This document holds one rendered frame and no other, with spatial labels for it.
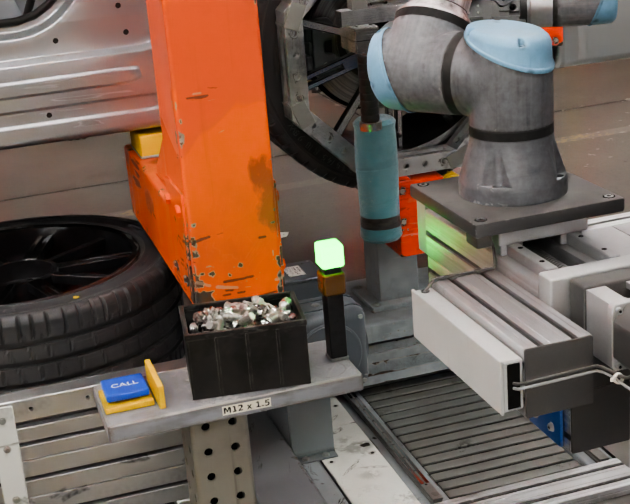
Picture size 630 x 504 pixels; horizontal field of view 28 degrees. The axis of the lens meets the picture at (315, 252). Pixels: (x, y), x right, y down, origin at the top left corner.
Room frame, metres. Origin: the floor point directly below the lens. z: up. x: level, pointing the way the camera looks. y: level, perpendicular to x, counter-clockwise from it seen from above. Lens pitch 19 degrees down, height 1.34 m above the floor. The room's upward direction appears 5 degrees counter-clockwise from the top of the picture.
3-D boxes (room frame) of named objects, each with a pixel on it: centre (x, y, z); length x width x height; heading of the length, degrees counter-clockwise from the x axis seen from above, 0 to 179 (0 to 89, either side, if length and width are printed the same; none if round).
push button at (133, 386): (1.88, 0.33, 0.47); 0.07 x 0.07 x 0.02; 16
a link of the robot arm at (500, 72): (1.68, -0.28, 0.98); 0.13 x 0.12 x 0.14; 53
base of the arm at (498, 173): (1.68, -0.28, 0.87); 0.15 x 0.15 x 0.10
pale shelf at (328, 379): (1.93, 0.17, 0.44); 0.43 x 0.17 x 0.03; 106
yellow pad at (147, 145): (2.64, 0.30, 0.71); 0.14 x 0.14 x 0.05; 16
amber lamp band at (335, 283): (1.98, -0.02, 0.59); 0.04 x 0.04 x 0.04; 16
